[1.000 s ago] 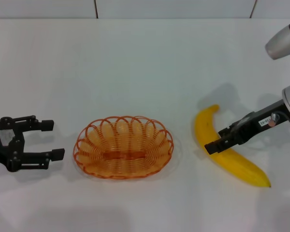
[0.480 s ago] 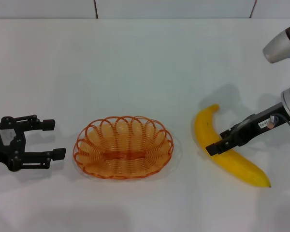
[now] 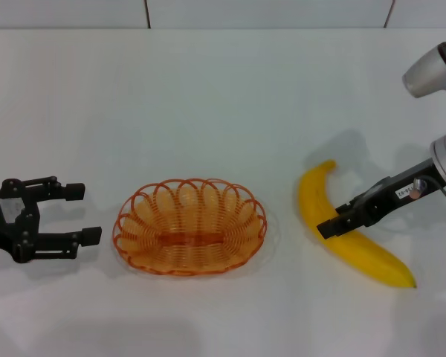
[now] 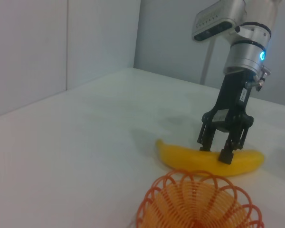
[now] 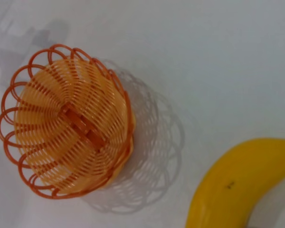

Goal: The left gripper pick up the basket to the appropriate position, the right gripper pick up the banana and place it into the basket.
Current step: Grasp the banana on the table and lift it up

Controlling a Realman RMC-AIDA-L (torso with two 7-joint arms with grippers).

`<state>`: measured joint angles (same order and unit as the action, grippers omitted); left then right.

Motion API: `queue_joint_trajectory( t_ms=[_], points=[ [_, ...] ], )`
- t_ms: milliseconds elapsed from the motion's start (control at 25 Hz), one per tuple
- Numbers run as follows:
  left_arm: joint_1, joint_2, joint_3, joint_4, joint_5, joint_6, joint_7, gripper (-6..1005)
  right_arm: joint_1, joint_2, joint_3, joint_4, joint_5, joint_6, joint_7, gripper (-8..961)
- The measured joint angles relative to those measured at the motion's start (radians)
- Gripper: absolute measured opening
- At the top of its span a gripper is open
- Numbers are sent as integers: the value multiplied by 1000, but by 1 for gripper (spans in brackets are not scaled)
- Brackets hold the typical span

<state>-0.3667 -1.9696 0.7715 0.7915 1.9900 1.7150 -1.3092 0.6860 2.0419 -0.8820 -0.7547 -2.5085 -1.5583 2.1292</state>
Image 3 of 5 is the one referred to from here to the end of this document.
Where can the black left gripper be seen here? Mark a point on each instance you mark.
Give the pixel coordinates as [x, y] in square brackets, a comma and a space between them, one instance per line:
[0, 227]

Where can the yellow banana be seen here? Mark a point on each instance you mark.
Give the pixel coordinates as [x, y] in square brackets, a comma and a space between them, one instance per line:
[312, 193]

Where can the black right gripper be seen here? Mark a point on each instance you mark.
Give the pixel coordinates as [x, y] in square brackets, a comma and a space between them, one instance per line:
[394, 197]

